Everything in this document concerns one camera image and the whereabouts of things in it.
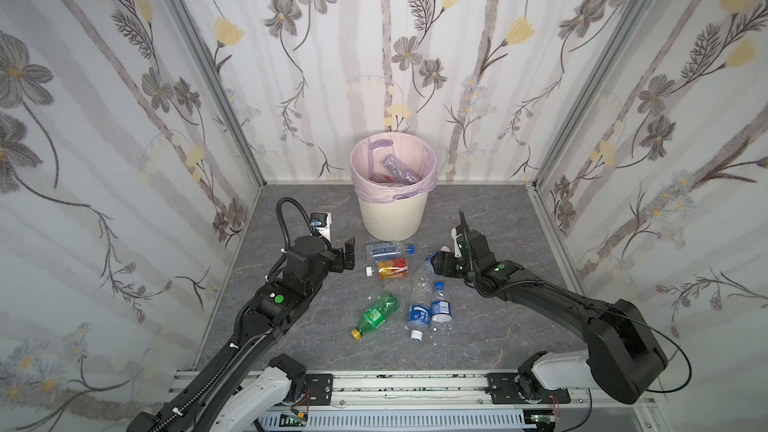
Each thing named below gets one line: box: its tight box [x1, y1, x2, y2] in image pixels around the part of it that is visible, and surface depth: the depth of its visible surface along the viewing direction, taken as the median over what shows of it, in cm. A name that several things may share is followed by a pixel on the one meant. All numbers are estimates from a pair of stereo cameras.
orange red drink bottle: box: [365, 257, 409, 279], surface depth 92 cm
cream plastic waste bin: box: [358, 192, 428, 241], surface depth 95 cm
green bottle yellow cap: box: [369, 172, 395, 183], surface depth 106 cm
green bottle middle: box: [351, 292, 400, 341], surface depth 84 cm
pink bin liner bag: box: [351, 131, 438, 203], surface depth 97 cm
